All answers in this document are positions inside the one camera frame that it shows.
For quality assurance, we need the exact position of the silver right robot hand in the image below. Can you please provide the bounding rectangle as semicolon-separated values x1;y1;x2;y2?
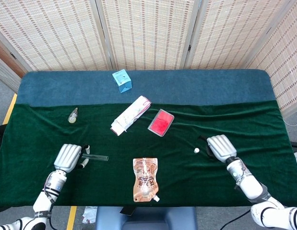
198;134;238;165

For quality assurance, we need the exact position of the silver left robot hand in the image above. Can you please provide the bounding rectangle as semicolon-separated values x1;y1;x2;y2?
53;143;91;173

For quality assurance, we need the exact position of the clear glass test tube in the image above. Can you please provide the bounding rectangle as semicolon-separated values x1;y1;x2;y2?
81;153;109;162

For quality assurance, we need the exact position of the blue padded robot base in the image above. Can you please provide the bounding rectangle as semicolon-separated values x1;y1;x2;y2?
95;206;198;230

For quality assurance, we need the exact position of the small clear glass bottle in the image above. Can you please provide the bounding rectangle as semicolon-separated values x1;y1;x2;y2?
67;107;79;124

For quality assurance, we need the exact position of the dark green velvet cloth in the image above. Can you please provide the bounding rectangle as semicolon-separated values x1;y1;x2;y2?
0;100;297;208

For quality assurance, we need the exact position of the crumpled white cloth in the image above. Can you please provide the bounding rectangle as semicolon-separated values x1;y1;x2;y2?
81;206;98;225

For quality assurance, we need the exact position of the red clear plastic case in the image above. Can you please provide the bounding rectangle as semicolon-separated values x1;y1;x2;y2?
147;108;175;138

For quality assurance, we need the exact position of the blue table cover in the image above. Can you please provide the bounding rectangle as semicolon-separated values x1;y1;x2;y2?
15;69;276;107

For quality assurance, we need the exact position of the long white pink carton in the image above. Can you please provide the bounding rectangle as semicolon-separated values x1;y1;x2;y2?
110;95;152;137

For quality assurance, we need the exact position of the flat black object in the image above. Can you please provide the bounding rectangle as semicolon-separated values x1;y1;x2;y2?
119;206;136;216

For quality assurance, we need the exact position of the brown spout drink pouch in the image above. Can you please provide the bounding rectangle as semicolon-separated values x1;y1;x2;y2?
132;157;161;203

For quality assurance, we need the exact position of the small light blue box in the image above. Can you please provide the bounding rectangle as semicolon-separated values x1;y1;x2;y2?
112;69;133;94

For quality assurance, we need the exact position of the woven bamboo screen panel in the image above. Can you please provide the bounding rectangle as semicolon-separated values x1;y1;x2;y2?
0;0;113;72
184;0;297;70
95;0;202;71
245;0;297;118

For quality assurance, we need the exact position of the grey woven screen panel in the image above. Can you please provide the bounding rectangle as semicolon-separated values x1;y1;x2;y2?
0;54;22;93

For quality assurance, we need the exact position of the black power cable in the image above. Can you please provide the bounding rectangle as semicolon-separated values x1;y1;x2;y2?
220;208;252;230
48;212;56;230

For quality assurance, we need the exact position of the thin white cable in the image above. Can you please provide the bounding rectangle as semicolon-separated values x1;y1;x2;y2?
284;112;297;127

